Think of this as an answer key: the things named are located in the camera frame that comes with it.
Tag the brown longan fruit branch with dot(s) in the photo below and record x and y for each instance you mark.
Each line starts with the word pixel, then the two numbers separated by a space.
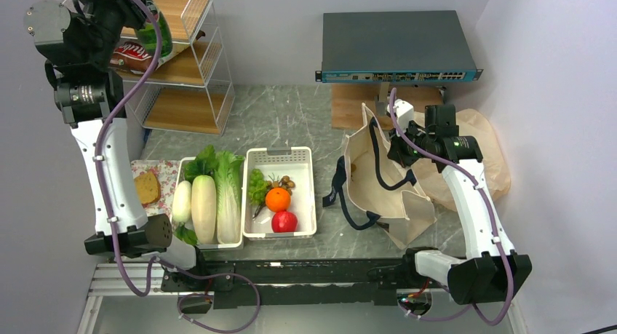
pixel 284 182

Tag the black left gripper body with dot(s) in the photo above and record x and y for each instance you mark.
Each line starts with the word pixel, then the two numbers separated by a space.
pixel 104 17

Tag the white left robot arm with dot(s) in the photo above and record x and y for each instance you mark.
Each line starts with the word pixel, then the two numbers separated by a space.
pixel 77 45

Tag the white wire wooden shelf rack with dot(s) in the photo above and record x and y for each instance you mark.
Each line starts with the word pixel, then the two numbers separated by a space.
pixel 192 90

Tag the brown bread slice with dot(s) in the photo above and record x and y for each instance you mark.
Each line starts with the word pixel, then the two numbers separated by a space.
pixel 148 188

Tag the orange fruit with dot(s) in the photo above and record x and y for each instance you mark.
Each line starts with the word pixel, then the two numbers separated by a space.
pixel 278 199

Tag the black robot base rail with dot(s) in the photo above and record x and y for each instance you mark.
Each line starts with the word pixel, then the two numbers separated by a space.
pixel 236 283

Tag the wooden board with metal stand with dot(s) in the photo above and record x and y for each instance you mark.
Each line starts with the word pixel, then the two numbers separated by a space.
pixel 347 100

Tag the floral pattern tray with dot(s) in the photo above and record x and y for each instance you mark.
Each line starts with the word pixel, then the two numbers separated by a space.
pixel 166 172

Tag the green lettuce leaf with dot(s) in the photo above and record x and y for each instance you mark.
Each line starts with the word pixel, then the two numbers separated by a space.
pixel 228 182

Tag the dark grey network switch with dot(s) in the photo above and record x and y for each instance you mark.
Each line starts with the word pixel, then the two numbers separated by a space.
pixel 410 47

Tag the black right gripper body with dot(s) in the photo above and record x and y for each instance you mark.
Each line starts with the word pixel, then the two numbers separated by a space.
pixel 405 155

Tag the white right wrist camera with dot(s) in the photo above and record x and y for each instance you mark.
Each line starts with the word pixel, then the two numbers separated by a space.
pixel 402 113

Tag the large white daikon radish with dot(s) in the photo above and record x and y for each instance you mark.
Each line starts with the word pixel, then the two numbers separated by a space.
pixel 203 193

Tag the red chips snack bag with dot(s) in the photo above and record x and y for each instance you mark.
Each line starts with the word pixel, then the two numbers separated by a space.
pixel 132 57

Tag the beige canvas tote bag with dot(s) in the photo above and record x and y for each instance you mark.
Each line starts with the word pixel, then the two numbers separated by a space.
pixel 376 191

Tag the left white plastic basket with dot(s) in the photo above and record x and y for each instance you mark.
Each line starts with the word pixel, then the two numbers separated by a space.
pixel 215 245

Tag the orange plastic grocery bag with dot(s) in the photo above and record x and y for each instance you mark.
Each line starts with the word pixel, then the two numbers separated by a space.
pixel 497 174

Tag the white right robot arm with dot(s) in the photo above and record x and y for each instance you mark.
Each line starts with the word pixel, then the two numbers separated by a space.
pixel 492 270

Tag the red pepper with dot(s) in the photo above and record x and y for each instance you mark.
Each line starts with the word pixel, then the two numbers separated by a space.
pixel 284 222

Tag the right white plastic basket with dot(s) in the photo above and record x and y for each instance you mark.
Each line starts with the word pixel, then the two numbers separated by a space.
pixel 296 162

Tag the white plastic basket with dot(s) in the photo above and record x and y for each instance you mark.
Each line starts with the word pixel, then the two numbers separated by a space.
pixel 296 162
pixel 215 245

